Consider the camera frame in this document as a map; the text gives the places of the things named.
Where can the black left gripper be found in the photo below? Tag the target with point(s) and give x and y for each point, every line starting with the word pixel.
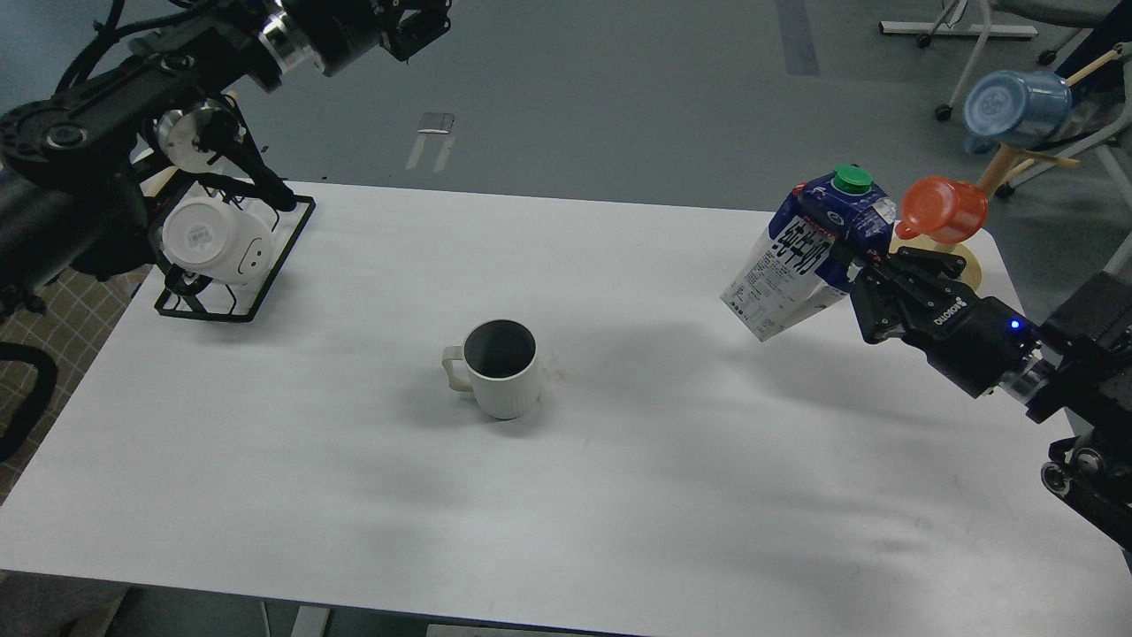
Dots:
pixel 333 34

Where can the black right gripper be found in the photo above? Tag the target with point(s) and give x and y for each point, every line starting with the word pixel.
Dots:
pixel 915 296

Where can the blue white milk carton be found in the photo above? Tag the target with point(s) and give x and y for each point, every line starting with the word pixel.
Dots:
pixel 783 281

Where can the white ribbed mug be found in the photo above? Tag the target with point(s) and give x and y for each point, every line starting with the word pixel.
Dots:
pixel 498 365

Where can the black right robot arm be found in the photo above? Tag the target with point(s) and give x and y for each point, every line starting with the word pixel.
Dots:
pixel 1077 360

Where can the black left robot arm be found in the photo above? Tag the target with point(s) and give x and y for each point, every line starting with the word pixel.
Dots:
pixel 142 114

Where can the orange plastic cup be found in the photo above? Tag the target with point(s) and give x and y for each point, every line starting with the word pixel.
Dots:
pixel 945 210

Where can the wooden cup stand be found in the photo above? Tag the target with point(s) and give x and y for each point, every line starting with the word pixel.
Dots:
pixel 1006 163

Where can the blue plastic cup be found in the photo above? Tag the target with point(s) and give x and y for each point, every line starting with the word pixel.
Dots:
pixel 1022 110

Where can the white cup on rack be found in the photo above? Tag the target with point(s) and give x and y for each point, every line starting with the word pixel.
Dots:
pixel 208 237

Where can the checkered beige cloth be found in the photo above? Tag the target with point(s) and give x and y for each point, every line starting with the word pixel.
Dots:
pixel 80 315

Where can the black wire cup rack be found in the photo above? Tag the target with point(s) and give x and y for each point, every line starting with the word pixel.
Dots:
pixel 212 153

